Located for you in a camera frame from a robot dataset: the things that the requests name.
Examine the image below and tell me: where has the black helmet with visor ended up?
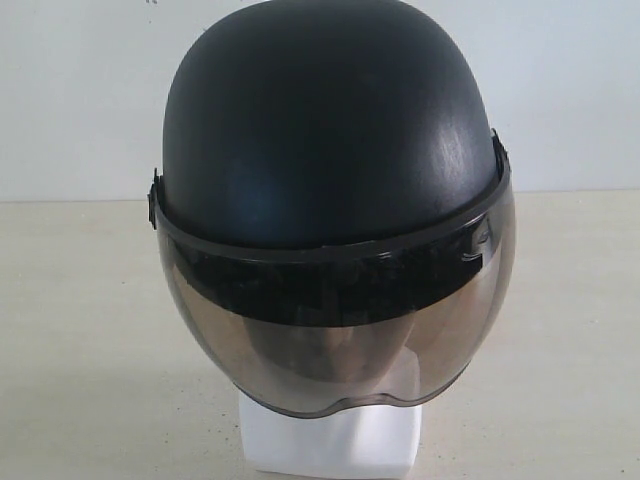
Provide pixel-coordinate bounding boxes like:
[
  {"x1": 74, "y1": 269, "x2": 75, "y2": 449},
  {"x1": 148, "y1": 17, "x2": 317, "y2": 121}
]
[{"x1": 148, "y1": 1, "x2": 515, "y2": 418}]

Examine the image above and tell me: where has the white mannequin head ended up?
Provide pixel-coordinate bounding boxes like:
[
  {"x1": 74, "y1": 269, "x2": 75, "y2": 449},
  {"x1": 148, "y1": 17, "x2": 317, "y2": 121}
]
[{"x1": 238, "y1": 393, "x2": 422, "y2": 479}]

